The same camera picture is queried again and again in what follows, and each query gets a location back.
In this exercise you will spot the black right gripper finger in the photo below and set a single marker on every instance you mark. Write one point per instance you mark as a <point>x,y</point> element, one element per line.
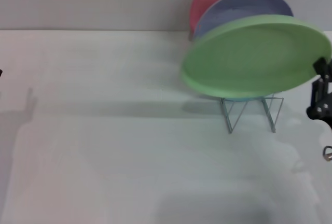
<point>320,91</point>

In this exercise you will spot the green round plate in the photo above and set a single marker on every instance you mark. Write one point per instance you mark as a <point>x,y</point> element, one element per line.
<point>254,58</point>

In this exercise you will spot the light blue round plate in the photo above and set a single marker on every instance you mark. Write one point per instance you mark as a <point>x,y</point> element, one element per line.
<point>241,99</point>

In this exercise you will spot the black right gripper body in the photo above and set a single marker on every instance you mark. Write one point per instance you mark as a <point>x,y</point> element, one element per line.
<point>329,123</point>

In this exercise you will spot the purple round plate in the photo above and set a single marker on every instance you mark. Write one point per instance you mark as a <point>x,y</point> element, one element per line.
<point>233,6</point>

